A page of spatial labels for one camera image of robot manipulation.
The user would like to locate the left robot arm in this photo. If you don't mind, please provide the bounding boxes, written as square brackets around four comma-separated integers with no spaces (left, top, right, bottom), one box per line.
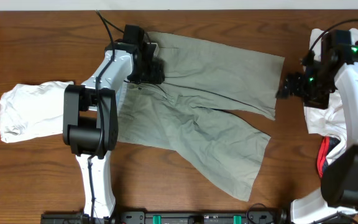
[63,25,165,223]

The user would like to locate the crumpled white shirt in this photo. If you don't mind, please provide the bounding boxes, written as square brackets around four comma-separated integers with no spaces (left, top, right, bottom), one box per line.
[304,28,358,165]

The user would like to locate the red and navy garment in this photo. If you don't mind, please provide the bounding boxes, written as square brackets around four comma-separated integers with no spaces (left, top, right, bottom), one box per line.
[316,136,340,179]

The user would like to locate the khaki green shorts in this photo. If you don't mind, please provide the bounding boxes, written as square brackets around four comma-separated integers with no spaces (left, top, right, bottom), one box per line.
[118,32,284,201]

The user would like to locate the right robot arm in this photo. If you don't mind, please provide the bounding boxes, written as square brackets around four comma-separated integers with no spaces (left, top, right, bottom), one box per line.
[277,29,358,223]

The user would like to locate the black mounting rail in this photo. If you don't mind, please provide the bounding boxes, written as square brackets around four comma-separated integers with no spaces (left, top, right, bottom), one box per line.
[40,208,289,224]

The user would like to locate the folded white cloth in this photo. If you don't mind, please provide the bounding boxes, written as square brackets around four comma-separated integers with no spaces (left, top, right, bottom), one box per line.
[0,81,73,143]

